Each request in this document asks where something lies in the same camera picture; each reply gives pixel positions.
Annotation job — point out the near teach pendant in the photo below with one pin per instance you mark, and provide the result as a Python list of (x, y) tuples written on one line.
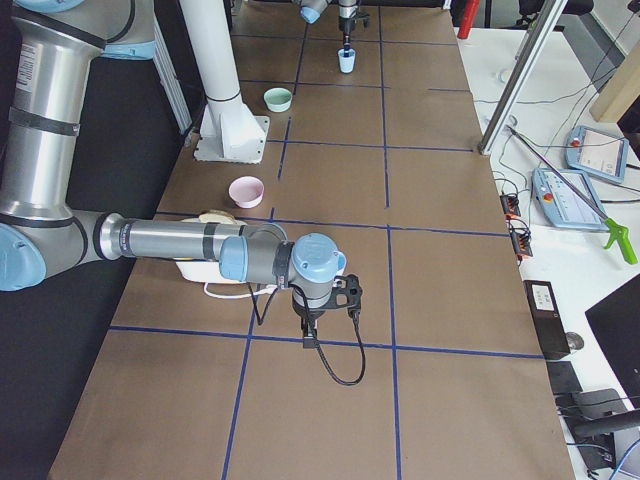
[(560, 206)]

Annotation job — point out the pink bowl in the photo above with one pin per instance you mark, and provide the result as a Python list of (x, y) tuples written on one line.
[(246, 191)]

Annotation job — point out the toast slice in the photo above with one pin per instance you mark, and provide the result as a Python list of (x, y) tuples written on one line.
[(216, 216)]

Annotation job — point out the reach grabber tool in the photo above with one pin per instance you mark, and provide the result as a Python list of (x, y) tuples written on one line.
[(617, 233)]

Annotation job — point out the red cylinder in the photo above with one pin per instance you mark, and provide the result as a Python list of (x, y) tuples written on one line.
[(471, 9)]

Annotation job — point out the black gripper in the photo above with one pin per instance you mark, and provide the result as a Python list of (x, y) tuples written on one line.
[(310, 316), (346, 14)]

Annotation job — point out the green bowl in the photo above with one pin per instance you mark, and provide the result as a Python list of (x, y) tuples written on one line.
[(278, 99)]

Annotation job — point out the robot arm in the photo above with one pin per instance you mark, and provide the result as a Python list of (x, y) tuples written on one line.
[(42, 237), (311, 10)]

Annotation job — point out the black monitor corner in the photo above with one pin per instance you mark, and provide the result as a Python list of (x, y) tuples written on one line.
[(614, 321)]

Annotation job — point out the teach pendant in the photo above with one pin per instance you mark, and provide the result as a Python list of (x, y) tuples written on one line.
[(560, 206), (599, 154)]

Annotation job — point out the orange black connector board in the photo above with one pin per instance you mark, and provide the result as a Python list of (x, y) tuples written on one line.
[(518, 229)]

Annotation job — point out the far teach pendant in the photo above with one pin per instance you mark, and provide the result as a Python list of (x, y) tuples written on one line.
[(599, 154)]

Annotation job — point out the aluminium frame post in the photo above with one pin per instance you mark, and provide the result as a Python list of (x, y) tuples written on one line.
[(532, 47)]

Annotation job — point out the light blue cup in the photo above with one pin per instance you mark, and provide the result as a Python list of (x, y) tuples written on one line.
[(346, 59), (341, 262)]

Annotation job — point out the white camera mast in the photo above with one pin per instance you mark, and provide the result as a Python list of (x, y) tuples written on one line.
[(229, 132)]

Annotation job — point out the black box with label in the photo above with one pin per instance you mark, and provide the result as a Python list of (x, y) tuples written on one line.
[(546, 319)]

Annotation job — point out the cream toaster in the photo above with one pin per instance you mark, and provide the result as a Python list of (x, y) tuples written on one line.
[(203, 271)]

